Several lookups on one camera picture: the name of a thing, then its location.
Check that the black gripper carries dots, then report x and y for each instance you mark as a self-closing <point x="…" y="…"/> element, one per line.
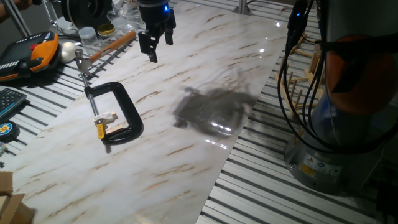
<point x="154" y="15"/>

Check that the person forearm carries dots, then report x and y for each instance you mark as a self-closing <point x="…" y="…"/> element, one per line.
<point x="12" y="9"/>

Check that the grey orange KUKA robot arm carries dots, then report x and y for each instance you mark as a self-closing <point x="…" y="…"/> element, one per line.
<point x="351" y="77"/>

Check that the clear glass jar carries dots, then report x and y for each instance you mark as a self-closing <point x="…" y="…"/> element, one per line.
<point x="119" y="25"/>

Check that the jar with gold lid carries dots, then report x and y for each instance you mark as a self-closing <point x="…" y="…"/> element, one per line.
<point x="106" y="31"/>

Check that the clear jar with white lid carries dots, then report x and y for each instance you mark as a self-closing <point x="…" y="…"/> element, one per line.
<point x="87" y="39"/>

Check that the black filament spool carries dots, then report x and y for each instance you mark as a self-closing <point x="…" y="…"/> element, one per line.
<point x="87" y="12"/>

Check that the marble pattern mat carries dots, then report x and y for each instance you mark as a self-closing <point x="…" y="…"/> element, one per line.
<point x="186" y="109"/>

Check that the small wooden block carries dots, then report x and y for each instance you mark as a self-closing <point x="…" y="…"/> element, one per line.
<point x="113" y="116"/>
<point x="114" y="129"/>

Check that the white egg-shaped ball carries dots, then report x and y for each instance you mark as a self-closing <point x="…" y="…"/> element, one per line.
<point x="67" y="52"/>

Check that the white tissue piece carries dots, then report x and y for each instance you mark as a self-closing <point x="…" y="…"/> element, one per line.
<point x="105" y="116"/>

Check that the orange black teach pendant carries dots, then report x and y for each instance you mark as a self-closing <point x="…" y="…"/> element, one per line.
<point x="34" y="51"/>

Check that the wooden dish rack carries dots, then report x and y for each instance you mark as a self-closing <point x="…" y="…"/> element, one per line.
<point x="297" y="87"/>

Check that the black keyboard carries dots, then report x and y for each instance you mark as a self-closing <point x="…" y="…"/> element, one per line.
<point x="9" y="99"/>

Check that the round black tape measure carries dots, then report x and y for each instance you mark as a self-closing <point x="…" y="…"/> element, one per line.
<point x="7" y="130"/>

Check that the cardboard box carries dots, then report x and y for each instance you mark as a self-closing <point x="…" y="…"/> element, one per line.
<point x="5" y="182"/>
<point x="14" y="210"/>

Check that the aluminium profile post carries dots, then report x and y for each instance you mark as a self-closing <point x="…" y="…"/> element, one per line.
<point x="17" y="17"/>
<point x="242" y="7"/>

